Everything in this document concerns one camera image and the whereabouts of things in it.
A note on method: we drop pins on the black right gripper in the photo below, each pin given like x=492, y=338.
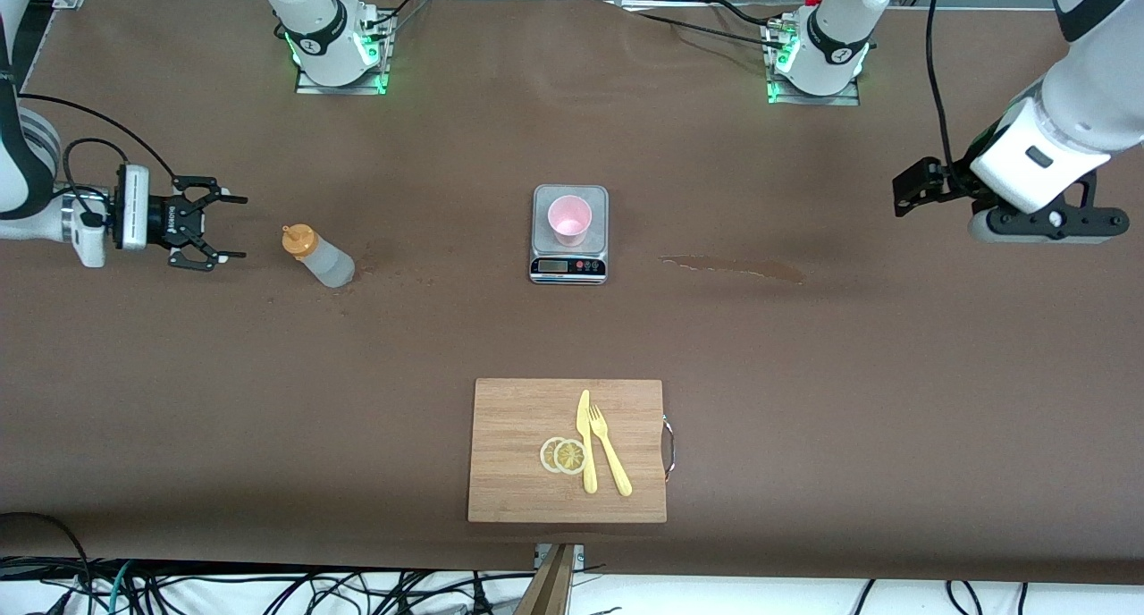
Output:
x=164, y=220

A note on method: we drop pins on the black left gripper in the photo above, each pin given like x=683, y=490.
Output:
x=949, y=184

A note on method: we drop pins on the clear sauce bottle orange cap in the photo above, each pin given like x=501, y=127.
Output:
x=326, y=265

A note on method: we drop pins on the pink plastic cup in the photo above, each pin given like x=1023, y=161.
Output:
x=569, y=222

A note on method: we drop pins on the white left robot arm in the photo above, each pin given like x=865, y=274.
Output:
x=1081, y=96

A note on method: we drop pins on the silver digital kitchen scale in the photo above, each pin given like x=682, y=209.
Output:
x=554, y=265

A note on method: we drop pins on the yellow plastic fork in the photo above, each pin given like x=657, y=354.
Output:
x=612, y=463

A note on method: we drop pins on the lemon slice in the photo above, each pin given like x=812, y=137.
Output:
x=570, y=457
x=546, y=455

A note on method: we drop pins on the yellow plastic knife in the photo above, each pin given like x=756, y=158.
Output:
x=587, y=445

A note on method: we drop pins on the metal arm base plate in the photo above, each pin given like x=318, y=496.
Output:
x=813, y=100
x=340, y=89

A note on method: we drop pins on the small metal bracket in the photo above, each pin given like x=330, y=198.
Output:
x=579, y=554

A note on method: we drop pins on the wooden post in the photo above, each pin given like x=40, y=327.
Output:
x=550, y=588

